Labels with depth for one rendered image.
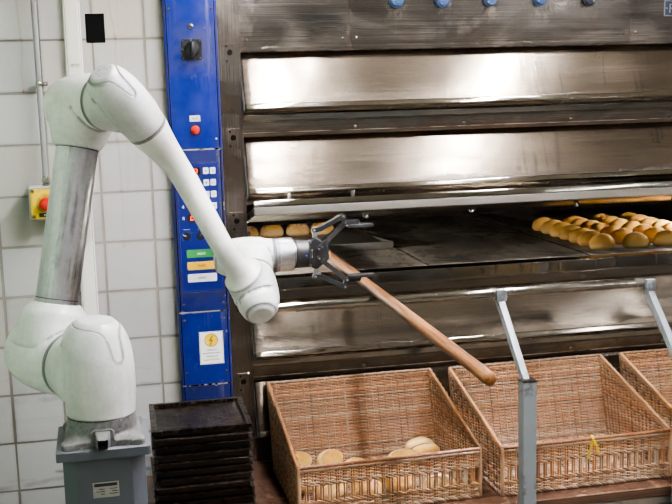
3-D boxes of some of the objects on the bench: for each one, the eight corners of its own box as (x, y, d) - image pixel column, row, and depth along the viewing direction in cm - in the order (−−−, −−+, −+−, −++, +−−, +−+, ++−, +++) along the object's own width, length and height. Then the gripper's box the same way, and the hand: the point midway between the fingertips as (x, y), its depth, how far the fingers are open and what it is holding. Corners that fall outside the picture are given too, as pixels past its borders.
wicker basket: (445, 445, 354) (444, 365, 350) (600, 429, 367) (601, 351, 362) (500, 499, 307) (499, 407, 303) (675, 478, 320) (677, 389, 315)
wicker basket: (266, 463, 342) (263, 380, 338) (432, 445, 355) (431, 365, 351) (296, 521, 295) (293, 426, 291) (486, 498, 308) (485, 406, 304)
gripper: (290, 205, 282) (368, 201, 286) (293, 297, 286) (370, 292, 290) (294, 208, 275) (375, 204, 279) (297, 302, 279) (377, 297, 283)
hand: (368, 249), depth 284 cm, fingers open, 13 cm apart
